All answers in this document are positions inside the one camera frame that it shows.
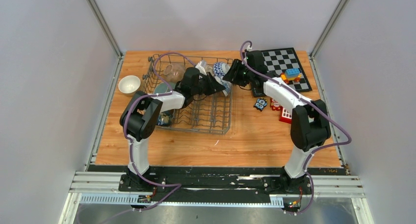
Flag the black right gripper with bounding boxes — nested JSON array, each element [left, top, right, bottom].
[[223, 59, 255, 87]]

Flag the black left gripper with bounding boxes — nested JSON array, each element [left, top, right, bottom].
[[191, 73, 226, 97]]

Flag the plain beige bowl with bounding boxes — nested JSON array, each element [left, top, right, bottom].
[[118, 75, 141, 95]]

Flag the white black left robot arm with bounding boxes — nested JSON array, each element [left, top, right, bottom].
[[120, 67, 226, 191]]

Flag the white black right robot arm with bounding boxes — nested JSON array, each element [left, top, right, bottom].
[[223, 50, 331, 194]]

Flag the white bowl blue roses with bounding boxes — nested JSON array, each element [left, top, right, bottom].
[[222, 82, 232, 97]]

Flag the blue white zigzag bowl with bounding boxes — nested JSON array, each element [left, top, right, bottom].
[[212, 62, 230, 84]]

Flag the beige bowl with flower sprig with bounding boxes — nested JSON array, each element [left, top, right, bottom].
[[205, 66, 215, 76]]

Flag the black blue owl block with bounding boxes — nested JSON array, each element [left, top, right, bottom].
[[253, 98, 268, 112]]

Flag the black white chessboard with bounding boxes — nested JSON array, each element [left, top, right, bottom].
[[261, 48, 312, 93]]

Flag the teal bowl with orange flower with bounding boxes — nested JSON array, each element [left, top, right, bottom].
[[153, 82, 176, 94]]

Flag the red owl toy block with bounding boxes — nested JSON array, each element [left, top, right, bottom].
[[270, 98, 282, 111]]

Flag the dark blue floral bowl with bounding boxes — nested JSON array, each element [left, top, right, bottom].
[[157, 114, 172, 126]]

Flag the toy brick car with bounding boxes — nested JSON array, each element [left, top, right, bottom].
[[280, 68, 302, 84]]

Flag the red toy house block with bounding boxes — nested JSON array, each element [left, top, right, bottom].
[[279, 107, 292, 124]]

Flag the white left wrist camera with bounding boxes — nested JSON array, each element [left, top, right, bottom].
[[195, 60, 208, 75]]

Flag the grey wire dish rack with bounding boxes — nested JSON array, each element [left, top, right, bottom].
[[140, 54, 233, 134]]

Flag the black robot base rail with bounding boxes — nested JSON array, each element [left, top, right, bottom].
[[118, 166, 348, 204]]

